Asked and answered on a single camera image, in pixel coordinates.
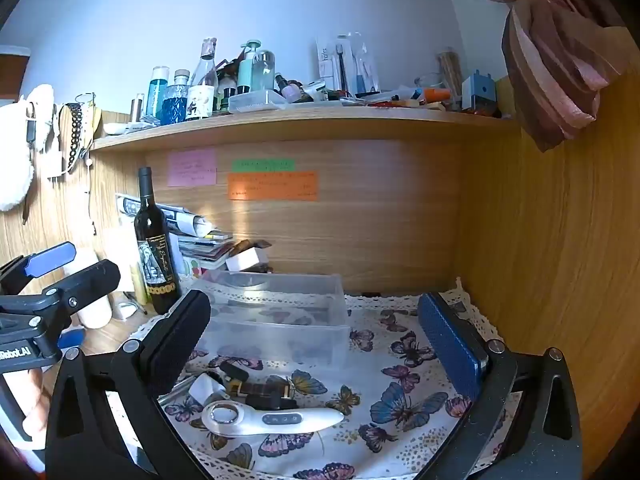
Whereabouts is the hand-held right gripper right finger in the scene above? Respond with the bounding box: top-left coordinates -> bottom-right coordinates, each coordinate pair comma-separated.
417,291 -> 583,480

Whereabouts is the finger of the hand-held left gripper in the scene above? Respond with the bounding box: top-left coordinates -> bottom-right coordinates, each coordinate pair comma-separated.
0,241 -> 77,297
30,259 -> 122,323

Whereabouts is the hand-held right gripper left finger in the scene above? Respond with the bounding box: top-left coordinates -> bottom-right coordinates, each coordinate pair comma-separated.
44,290 -> 216,480

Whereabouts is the silver metal rod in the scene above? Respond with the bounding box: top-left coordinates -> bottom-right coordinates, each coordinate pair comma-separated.
159,377 -> 201,403

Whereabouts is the white paper tag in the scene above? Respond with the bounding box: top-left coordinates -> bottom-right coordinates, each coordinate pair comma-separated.
190,374 -> 227,406

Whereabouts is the clear plastic container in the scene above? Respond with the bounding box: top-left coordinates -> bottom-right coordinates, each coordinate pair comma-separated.
189,269 -> 352,372

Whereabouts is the white facial massager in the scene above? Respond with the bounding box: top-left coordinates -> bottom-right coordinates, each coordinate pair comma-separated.
201,400 -> 346,436

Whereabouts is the person's left hand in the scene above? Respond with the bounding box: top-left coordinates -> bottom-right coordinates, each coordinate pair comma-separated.
14,364 -> 52,427

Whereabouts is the white cylindrical jar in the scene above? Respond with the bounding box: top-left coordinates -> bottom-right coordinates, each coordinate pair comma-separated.
75,290 -> 113,330

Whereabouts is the yellow tube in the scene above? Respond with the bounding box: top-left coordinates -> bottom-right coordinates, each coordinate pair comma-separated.
131,262 -> 151,306

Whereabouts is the dark wine bottle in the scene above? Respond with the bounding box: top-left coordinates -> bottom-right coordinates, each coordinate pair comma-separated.
134,166 -> 182,315

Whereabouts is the butterfly print tablecloth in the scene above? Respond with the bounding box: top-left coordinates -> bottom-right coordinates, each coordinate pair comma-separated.
125,277 -> 526,480

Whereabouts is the stack of books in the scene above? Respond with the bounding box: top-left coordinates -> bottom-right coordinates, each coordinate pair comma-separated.
177,230 -> 236,273

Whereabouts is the white fluffy plush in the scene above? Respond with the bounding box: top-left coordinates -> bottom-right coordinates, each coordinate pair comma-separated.
0,84 -> 56,212

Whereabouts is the small white box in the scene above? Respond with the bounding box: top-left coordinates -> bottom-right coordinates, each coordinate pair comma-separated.
226,249 -> 266,272

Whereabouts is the brown hair clip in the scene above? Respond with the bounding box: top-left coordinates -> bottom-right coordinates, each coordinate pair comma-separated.
231,240 -> 273,257

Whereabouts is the pink sticky note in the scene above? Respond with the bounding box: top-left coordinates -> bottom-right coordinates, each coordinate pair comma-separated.
167,149 -> 217,187

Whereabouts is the orange paper note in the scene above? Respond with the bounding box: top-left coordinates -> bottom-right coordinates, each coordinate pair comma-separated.
227,171 -> 319,202

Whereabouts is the blue faceted glass bottle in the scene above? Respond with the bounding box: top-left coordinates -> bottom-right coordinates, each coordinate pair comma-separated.
161,69 -> 191,125

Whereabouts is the green paper note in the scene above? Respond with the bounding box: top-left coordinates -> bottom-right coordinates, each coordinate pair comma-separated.
231,159 -> 296,172

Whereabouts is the teal liquid bottle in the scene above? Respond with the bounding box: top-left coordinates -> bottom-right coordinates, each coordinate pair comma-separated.
148,66 -> 170,121

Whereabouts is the clear bottle with white label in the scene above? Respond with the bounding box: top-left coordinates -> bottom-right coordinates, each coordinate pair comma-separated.
186,37 -> 219,121

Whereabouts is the clear plastic tray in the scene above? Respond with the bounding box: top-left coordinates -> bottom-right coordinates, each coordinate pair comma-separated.
227,89 -> 291,113

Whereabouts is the wooden shelf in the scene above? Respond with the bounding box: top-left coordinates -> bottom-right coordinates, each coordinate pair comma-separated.
90,104 -> 521,152

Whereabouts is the mint green pump bottle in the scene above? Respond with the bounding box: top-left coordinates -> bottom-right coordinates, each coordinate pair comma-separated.
237,40 -> 262,96

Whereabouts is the clear round bottle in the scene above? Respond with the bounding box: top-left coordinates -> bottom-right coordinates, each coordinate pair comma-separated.
252,50 -> 277,92

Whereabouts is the glass jar of sticks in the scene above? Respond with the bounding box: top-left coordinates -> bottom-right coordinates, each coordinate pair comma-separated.
436,49 -> 465,98

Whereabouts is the clear toothbrush package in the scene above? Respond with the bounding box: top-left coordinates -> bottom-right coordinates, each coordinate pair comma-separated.
336,34 -> 381,96

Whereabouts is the brown striped curtain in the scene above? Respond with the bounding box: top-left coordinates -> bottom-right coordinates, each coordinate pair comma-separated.
417,0 -> 632,153

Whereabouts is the white carton box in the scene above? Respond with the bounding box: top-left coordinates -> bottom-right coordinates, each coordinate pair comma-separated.
316,37 -> 341,88

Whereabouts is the black bead chain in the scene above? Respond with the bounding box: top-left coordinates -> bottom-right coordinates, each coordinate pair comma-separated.
65,103 -> 84,171

